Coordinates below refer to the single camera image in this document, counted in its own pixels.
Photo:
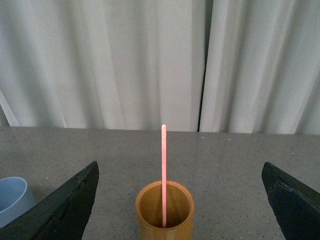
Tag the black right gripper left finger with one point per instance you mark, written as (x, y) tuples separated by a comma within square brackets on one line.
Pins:
[(62, 215)]

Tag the white curtain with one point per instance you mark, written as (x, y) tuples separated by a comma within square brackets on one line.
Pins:
[(237, 66)]

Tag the blue plastic cup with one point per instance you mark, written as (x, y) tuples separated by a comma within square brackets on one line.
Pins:
[(15, 199)]

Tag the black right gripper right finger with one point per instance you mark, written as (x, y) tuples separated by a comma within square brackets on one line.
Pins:
[(295, 205)]

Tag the bamboo chopstick holder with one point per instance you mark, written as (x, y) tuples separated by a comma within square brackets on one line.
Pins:
[(179, 213)]

